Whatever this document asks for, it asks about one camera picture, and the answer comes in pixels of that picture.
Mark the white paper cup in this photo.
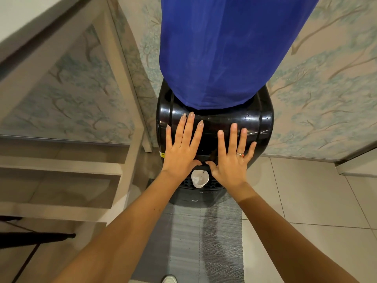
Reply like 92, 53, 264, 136
190, 169, 210, 189

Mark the person's left hand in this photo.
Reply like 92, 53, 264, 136
161, 112, 204, 182

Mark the person's right hand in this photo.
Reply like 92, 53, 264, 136
205, 123, 257, 193

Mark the black water dispenser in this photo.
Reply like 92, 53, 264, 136
155, 79, 275, 208

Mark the grey floor mat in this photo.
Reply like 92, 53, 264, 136
129, 191, 245, 283

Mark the blue covered water bottle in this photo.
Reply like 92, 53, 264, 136
159, 0, 322, 110

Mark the white counter frame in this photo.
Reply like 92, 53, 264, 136
0, 0, 154, 224

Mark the person's right forearm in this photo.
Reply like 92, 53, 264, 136
227, 182, 360, 283

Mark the person's left forearm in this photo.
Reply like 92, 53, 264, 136
51, 171, 185, 283

